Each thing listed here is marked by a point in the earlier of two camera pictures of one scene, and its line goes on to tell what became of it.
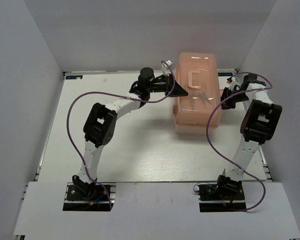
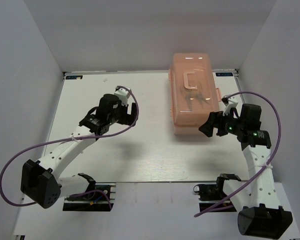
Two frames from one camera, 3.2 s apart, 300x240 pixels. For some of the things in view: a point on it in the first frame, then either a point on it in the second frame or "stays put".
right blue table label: x=225 y=74 stays put
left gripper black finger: x=178 y=91 to x=133 y=113
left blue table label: x=74 y=77 stays put
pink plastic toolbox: x=197 y=74 stays put
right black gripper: x=228 y=105 to x=214 y=119
